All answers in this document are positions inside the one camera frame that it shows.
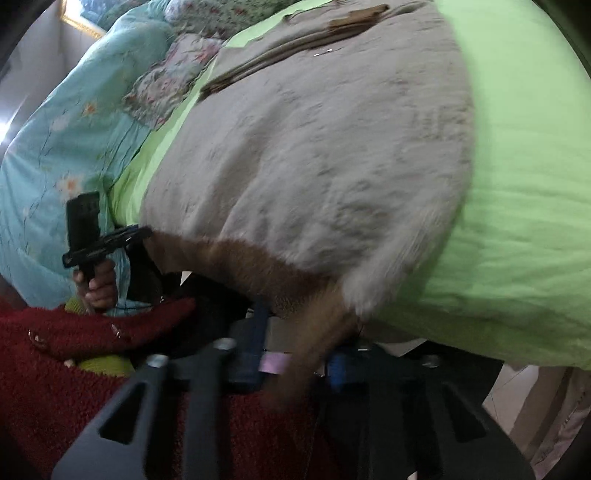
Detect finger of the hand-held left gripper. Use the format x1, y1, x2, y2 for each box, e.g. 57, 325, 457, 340
99, 225, 154, 254

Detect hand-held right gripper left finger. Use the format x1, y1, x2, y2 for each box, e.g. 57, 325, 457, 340
51, 300, 272, 480

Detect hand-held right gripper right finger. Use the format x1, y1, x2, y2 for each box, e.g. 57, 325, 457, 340
322, 342, 537, 480

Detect grey knitted sweater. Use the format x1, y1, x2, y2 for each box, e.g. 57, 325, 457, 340
139, 0, 477, 412

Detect person's left hand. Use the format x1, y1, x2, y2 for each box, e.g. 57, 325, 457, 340
74, 263, 119, 315

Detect light blue floral quilt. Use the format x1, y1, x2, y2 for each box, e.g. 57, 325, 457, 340
0, 0, 178, 319

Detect ruffled floral pillow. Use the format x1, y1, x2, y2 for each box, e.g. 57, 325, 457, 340
122, 32, 227, 132

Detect person's red fuzzy clothing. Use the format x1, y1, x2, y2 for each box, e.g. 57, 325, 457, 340
0, 355, 333, 480

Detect beige hanging cloth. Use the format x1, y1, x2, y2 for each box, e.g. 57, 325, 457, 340
526, 364, 591, 472

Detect white rose print quilt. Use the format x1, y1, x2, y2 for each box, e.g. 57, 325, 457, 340
164, 0, 333, 41

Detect lime green bed sheet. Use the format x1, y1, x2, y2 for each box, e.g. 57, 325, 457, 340
108, 0, 591, 371

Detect gold picture frame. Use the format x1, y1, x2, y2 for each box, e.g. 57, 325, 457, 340
60, 0, 108, 40

